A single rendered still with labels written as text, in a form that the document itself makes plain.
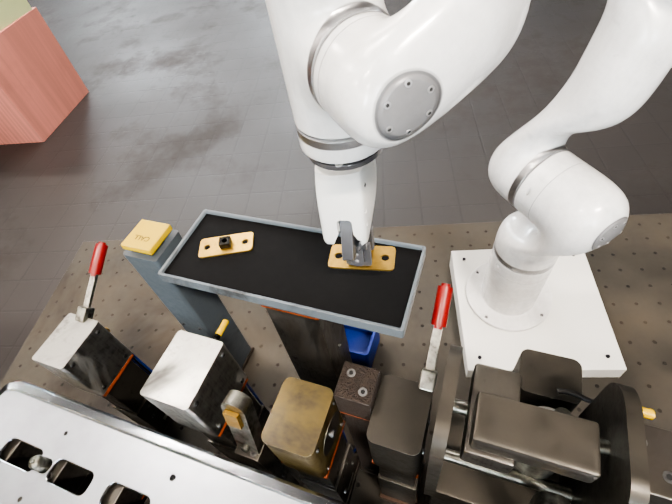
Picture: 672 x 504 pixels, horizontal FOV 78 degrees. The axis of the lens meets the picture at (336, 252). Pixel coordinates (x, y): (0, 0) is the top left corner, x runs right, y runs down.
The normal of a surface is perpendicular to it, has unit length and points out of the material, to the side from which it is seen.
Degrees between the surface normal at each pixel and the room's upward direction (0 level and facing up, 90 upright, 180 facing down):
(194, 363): 0
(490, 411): 0
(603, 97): 86
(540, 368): 0
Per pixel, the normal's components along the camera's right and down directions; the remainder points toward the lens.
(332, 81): -0.85, 0.15
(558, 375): -0.13, -0.64
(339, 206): -0.08, 0.72
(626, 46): -0.69, 0.47
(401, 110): 0.37, 0.66
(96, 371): 0.94, 0.18
